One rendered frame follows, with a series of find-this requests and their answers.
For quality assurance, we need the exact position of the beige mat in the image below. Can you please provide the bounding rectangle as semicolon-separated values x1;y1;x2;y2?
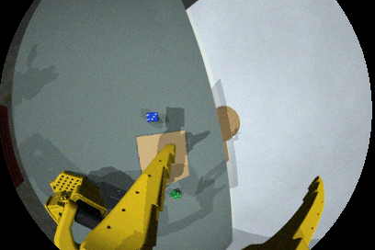
136;131;189;185

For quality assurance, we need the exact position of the green die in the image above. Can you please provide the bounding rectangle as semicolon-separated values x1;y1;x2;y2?
170;190;181;199

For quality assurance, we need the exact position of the blue die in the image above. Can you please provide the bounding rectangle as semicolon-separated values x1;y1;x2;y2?
146;112;158;122

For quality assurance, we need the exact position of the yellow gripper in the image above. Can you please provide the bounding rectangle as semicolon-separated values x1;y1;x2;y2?
80;143;324;250

